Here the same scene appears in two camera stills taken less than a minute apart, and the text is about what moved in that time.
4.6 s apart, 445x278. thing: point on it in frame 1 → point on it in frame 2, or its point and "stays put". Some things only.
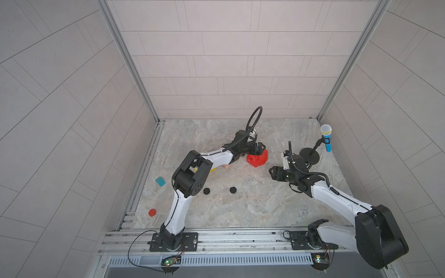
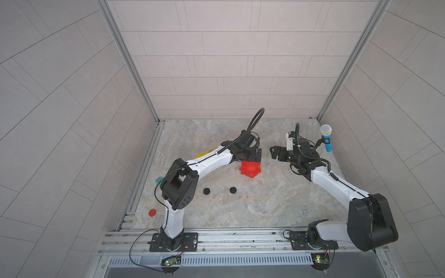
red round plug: [152, 212] stays put
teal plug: [160, 181] stays put
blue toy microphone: [326, 130] stays put
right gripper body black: [285, 175] → [287, 156]
